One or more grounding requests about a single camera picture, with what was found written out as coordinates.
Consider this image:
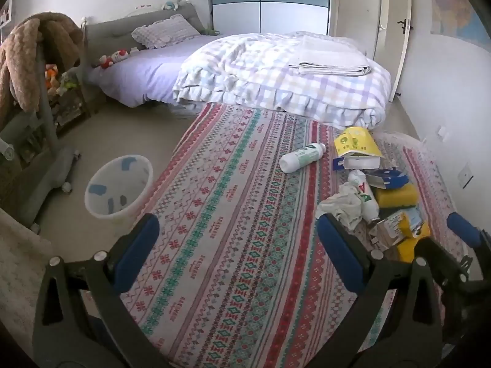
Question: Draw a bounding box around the white and teal wardrobe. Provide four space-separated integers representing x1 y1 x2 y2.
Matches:
210 0 331 37

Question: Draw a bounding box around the folded white cloth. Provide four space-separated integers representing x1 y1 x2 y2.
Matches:
299 35 368 66

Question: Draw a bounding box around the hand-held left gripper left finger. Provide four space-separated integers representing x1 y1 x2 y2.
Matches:
33 213 169 368

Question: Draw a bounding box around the checked ruffled quilt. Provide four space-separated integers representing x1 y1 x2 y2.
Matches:
172 32 392 131

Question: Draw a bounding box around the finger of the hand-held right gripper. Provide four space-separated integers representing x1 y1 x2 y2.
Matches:
446 212 491 277
416 237 474 290

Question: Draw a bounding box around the brown fleece blanket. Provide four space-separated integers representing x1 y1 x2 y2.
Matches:
0 12 85 131

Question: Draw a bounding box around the yellow paper carton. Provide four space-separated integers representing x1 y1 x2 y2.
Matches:
333 126 384 159

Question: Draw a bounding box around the patterned striped mat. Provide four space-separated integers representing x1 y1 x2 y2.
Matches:
117 102 478 368

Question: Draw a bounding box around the yellow sponge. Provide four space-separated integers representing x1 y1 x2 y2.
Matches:
374 183 419 210
395 222 433 264

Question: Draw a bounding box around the bed with lavender sheet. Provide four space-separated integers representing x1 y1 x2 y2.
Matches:
82 3 246 109

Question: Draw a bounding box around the folded striped cloth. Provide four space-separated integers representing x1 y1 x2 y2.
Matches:
288 62 373 77

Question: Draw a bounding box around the white bottle with green label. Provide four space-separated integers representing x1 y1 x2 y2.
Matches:
279 143 327 173

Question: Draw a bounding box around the white tissue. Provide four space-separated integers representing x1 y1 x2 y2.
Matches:
315 182 365 231

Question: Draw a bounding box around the white tube with coloured print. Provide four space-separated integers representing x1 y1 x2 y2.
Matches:
347 169 380 224

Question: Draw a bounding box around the cream textured cloth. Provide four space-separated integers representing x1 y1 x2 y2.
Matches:
0 207 98 340

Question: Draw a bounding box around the white and yellow cardboard box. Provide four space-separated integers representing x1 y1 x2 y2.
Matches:
367 209 427 251

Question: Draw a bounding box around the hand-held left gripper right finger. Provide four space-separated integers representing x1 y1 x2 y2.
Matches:
316 211 443 368

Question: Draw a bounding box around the translucent white waste bin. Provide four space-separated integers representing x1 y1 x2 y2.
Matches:
84 154 153 230

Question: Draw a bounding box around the wooden shelf with toys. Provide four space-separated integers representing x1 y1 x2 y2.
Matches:
41 60 93 136

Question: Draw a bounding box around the white door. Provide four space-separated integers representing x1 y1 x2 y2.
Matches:
387 0 414 102

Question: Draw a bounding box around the blue and white box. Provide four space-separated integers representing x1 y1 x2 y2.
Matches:
364 168 410 191

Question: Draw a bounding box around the ruffled checked pillow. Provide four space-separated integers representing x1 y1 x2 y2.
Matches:
131 14 203 50

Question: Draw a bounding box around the small white box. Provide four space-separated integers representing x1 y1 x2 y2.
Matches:
332 155 381 171

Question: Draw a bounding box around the wall map poster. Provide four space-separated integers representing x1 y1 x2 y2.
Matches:
430 0 487 44

